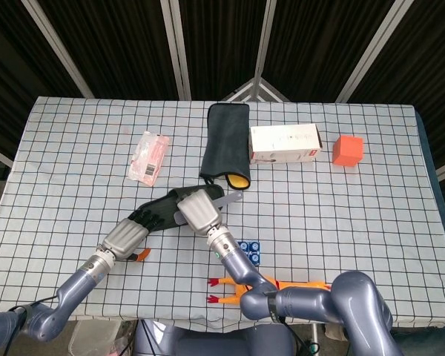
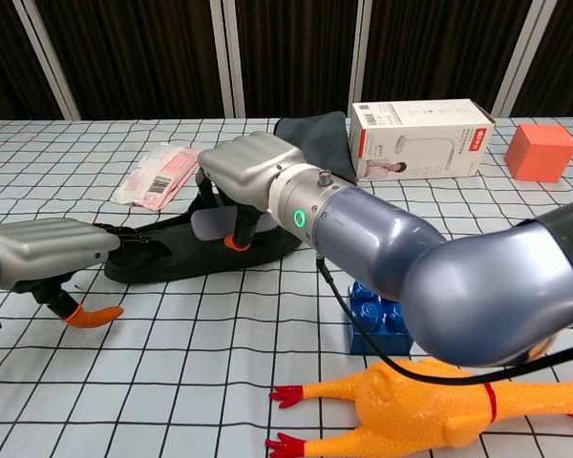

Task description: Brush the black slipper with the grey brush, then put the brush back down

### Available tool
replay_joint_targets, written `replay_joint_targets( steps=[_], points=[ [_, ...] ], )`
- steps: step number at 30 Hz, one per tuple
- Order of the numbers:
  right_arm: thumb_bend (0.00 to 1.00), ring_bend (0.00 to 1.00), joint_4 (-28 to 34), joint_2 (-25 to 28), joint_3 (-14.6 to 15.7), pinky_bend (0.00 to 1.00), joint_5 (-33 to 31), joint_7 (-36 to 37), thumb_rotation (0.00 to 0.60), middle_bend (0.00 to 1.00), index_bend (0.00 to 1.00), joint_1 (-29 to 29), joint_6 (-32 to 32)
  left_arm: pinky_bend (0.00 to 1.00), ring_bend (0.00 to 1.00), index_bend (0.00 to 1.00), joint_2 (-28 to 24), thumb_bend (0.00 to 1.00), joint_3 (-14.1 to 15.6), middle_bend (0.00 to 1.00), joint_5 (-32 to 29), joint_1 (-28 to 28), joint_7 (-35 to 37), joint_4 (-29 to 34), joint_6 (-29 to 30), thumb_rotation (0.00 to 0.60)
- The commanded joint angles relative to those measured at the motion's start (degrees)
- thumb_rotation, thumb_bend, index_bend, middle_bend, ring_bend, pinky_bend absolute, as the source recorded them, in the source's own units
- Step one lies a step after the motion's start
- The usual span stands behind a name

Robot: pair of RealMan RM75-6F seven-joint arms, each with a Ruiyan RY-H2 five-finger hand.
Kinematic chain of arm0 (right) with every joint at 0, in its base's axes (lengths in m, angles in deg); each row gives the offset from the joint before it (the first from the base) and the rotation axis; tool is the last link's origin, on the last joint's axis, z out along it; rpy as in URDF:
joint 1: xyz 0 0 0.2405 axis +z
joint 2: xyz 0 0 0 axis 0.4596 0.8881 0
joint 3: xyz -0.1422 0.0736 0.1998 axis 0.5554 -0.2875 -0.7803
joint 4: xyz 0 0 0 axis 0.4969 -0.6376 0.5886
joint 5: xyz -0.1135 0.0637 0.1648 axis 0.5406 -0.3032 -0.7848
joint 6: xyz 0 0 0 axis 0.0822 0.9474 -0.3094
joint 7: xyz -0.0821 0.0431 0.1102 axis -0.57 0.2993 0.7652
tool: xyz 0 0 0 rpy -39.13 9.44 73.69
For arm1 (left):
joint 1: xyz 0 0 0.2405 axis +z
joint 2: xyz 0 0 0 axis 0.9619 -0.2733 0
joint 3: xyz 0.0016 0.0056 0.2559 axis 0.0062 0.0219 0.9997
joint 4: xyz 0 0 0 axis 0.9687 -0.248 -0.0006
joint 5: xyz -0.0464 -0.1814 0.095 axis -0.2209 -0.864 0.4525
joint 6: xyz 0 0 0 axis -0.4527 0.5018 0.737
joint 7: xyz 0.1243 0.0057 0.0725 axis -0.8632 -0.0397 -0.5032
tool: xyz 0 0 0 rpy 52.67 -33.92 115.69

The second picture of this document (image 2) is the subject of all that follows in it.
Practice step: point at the pink plastic packet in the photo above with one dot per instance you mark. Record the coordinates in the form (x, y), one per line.
(148, 181)

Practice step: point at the yellow rubber chicken toy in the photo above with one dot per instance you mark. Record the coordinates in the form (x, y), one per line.
(401, 410)

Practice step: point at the white black checked tablecloth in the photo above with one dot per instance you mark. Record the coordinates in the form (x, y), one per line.
(124, 381)

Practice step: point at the grey cloth mitt yellow lining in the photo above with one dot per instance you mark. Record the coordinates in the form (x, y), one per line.
(324, 138)

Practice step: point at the blue toy building block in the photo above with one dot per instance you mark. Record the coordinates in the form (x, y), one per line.
(367, 324)

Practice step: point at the black rubber slipper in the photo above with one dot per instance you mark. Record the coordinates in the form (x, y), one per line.
(181, 257)

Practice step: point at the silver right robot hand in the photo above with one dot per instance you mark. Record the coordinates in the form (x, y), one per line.
(248, 164)

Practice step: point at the white screen frame post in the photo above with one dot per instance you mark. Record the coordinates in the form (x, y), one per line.
(520, 62)
(363, 47)
(48, 62)
(229, 57)

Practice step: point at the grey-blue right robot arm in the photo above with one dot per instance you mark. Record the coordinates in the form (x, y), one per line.
(458, 286)

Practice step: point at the orange foam cube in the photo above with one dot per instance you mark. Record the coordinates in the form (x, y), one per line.
(535, 157)

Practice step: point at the white desk lamp box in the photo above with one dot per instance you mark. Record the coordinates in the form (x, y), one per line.
(425, 143)

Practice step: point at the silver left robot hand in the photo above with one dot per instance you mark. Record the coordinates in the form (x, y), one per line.
(43, 243)

